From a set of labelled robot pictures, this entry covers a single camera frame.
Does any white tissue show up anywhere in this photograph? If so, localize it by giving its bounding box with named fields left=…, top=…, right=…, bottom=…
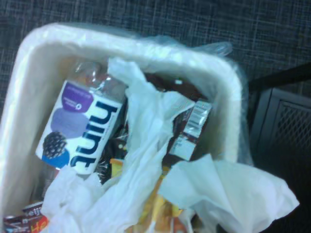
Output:
left=157, top=153, right=300, bottom=233

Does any white rectangular trash bin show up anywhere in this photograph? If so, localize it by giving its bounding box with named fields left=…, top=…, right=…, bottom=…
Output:
left=0, top=22, right=246, bottom=233

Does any large white crumpled paper towel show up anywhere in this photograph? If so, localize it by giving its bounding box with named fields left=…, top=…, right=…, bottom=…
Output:
left=43, top=57, right=196, bottom=233

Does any brown snack wrapper silver edge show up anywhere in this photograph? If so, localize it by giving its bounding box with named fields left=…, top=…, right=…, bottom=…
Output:
left=143, top=72, right=212, bottom=172

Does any hint water bottle purple label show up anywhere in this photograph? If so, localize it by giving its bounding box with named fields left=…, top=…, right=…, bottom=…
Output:
left=35, top=61, right=127, bottom=176

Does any orange yellow snack wrapper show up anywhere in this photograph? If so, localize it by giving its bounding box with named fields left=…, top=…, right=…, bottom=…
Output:
left=109, top=157, right=187, bottom=233

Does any black mesh metal furniture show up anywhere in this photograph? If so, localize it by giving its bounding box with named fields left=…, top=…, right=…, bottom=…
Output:
left=249, top=87, right=311, bottom=172

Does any red printed snack wrapper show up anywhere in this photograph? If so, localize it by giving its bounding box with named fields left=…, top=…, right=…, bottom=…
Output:
left=1, top=200, right=51, bottom=233

